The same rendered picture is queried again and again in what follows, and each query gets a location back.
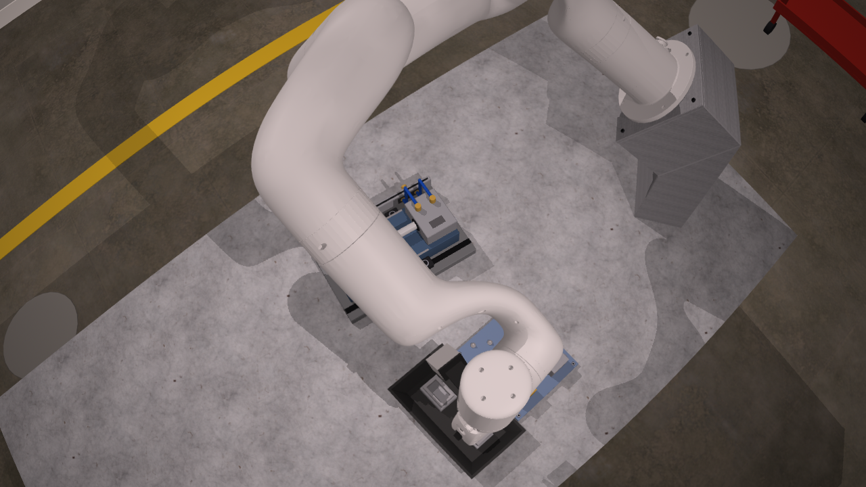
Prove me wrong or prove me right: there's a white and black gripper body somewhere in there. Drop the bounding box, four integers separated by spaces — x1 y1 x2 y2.
451 411 487 446

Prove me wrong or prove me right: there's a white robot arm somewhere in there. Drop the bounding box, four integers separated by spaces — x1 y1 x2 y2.
251 0 696 433

